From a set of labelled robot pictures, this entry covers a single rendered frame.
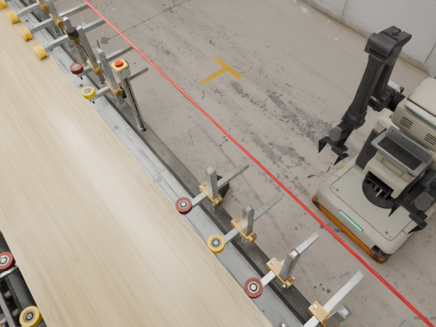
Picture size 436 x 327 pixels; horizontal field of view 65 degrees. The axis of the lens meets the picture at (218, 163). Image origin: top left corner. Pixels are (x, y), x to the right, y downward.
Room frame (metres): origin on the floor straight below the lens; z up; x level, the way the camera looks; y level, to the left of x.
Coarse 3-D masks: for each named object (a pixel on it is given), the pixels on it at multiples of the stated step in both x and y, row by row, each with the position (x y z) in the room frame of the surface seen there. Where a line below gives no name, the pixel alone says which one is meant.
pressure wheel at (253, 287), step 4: (248, 280) 0.35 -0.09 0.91; (252, 280) 0.35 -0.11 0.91; (256, 280) 0.35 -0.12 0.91; (244, 284) 0.34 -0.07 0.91; (248, 284) 0.34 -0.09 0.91; (252, 284) 0.34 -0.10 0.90; (256, 284) 0.33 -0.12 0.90; (260, 284) 0.33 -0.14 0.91; (244, 288) 0.32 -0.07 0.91; (248, 288) 0.32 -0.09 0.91; (252, 288) 0.32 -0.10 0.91; (256, 288) 0.32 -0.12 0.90; (260, 288) 0.32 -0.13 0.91; (248, 292) 0.30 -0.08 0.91; (252, 292) 0.30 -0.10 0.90; (256, 292) 0.30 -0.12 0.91; (260, 292) 0.30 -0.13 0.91; (248, 296) 0.29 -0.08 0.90; (252, 296) 0.29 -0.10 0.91; (256, 296) 0.29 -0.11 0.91
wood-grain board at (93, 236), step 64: (0, 64) 1.87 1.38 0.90; (0, 128) 1.31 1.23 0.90; (64, 128) 1.27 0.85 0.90; (0, 192) 0.89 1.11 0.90; (64, 192) 0.86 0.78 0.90; (128, 192) 0.83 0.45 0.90; (64, 256) 0.52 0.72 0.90; (128, 256) 0.50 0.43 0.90; (192, 256) 0.48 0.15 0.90; (64, 320) 0.26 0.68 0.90; (128, 320) 0.24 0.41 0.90; (192, 320) 0.22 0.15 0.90; (256, 320) 0.20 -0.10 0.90
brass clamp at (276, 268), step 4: (276, 260) 0.45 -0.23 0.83; (268, 264) 0.43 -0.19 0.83; (276, 264) 0.43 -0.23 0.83; (280, 264) 0.43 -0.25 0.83; (268, 268) 0.42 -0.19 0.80; (272, 268) 0.41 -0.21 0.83; (276, 268) 0.41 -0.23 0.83; (280, 268) 0.41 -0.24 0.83; (276, 272) 0.39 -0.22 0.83; (276, 276) 0.38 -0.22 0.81; (292, 276) 0.38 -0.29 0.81; (280, 280) 0.36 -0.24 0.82; (288, 280) 0.36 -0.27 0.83; (292, 280) 0.36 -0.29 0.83; (284, 284) 0.34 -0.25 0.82; (288, 284) 0.34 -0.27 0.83
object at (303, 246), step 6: (312, 234) 0.56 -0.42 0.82; (318, 234) 0.56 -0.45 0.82; (306, 240) 0.53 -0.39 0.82; (312, 240) 0.53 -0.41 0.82; (300, 246) 0.51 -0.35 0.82; (306, 246) 0.51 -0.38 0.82; (300, 252) 0.48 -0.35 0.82; (282, 264) 0.43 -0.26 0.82; (264, 276) 0.38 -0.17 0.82; (270, 276) 0.38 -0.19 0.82; (264, 282) 0.36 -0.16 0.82
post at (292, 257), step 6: (288, 252) 0.39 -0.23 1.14; (294, 252) 0.38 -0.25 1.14; (288, 258) 0.37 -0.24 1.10; (294, 258) 0.36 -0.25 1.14; (288, 264) 0.37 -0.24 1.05; (294, 264) 0.36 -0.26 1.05; (282, 270) 0.38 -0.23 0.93; (288, 270) 0.36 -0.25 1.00; (282, 276) 0.37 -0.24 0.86; (288, 276) 0.37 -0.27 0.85
